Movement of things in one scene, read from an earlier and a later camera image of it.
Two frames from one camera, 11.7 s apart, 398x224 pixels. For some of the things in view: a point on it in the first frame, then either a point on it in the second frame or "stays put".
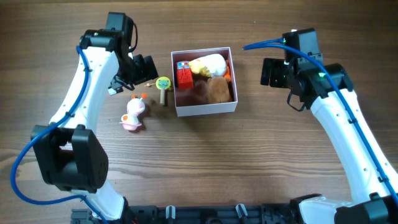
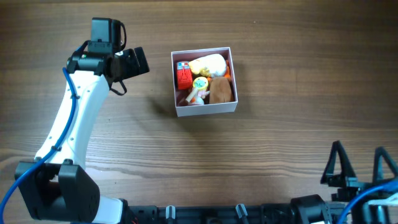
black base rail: (239, 214) stays put
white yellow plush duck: (212, 65) stays put
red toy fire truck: (185, 75) stays put
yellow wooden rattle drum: (161, 83) → (199, 83)
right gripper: (272, 73) → (352, 182)
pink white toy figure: (135, 106) → (198, 99)
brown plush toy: (212, 90) stays put
